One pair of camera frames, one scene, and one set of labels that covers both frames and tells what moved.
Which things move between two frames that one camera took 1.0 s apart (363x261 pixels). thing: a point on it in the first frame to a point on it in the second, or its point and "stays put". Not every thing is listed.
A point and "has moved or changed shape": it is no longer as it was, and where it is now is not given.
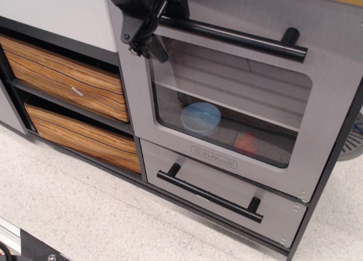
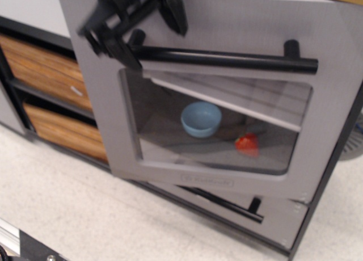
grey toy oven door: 266,118 has moved or changed shape
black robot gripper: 141,9 to 112,8
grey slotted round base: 353,148 stays put
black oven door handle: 288,48 to 289,61
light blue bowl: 200,118 stays put
